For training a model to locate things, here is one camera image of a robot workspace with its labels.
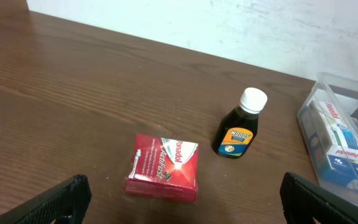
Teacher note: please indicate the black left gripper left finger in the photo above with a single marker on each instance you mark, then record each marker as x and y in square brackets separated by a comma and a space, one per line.
[66, 202]

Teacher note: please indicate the red Panadol box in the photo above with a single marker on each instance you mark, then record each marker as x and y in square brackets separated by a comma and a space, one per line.
[165, 168]

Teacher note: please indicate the dark syrup bottle white cap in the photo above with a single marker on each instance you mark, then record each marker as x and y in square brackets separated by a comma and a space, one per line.
[238, 128]

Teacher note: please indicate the white Panadol box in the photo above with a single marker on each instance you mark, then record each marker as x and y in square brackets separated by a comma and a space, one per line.
[335, 136]

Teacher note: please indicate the clear plastic container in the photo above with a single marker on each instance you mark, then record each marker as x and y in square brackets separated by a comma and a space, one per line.
[343, 93]

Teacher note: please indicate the blue medicine box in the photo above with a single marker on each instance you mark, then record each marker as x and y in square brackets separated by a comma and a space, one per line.
[333, 169]

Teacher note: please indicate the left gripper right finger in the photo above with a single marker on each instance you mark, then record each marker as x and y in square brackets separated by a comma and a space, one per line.
[306, 203]

